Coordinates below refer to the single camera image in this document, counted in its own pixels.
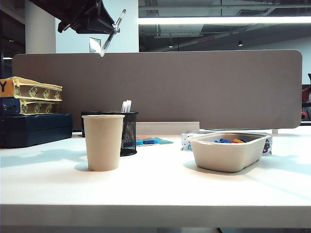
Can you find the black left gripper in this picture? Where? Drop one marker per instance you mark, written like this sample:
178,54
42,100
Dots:
70,8

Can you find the clear black ballpoint pen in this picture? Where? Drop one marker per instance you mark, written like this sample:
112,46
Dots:
109,41

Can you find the black cylinder container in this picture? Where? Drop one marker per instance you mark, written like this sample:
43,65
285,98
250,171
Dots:
91,113

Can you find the white capped pen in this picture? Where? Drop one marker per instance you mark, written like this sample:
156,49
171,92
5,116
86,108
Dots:
123,108
128,106

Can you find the black mesh pen holder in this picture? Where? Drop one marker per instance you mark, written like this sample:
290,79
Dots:
130,136

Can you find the white round column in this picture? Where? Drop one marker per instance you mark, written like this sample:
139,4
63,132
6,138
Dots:
40,36

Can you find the orange-ended yellow box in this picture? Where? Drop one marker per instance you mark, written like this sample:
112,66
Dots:
36,91

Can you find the blue-ended yellow box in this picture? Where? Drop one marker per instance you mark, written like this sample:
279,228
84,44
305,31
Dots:
36,108

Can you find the navy plastic case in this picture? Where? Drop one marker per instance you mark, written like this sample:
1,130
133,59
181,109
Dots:
36,131

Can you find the beige paper cup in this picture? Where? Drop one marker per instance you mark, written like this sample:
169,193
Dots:
103,143

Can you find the brown fabric desk divider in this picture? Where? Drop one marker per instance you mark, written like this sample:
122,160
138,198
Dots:
194,92

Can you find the long ceiling light strip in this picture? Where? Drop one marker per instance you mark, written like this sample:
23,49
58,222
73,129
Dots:
218,20

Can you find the teal letter packet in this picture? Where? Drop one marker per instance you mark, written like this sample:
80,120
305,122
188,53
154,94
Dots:
155,141

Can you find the clear plastic chip box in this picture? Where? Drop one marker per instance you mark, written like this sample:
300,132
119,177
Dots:
185,143

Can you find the blue plastic letter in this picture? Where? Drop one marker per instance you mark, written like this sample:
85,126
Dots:
222,140
244,140

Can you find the orange plastic letter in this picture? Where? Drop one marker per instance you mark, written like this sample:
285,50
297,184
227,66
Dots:
236,141

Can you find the beige pulp tray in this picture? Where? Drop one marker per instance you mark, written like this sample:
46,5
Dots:
226,157

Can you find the red black office chair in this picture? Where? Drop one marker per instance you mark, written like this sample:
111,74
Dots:
306,102

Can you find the silver wall sign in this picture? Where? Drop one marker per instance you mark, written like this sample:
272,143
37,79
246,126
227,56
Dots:
95,44

